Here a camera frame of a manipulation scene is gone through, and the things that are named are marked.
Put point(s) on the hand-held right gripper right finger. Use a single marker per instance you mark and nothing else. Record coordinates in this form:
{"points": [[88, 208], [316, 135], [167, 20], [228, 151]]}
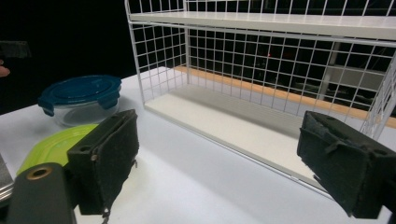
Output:
{"points": [[348, 165]]}

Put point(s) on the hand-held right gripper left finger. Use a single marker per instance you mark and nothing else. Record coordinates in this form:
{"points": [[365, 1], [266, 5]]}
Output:
{"points": [[106, 155]]}

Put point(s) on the plastic container with green lid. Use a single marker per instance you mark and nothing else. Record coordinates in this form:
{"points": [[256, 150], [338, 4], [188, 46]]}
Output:
{"points": [[53, 146]]}

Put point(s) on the glass container with blue lid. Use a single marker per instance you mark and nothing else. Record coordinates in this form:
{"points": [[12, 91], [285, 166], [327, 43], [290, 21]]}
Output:
{"points": [[81, 90]]}

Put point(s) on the grey background equipment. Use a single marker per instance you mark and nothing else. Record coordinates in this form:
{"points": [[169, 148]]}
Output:
{"points": [[351, 77]]}

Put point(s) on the wooden strip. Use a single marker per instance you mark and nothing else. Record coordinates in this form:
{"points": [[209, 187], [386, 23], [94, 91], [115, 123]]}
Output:
{"points": [[278, 93]]}

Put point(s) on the metal container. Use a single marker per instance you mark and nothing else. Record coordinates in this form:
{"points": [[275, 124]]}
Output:
{"points": [[4, 183]]}

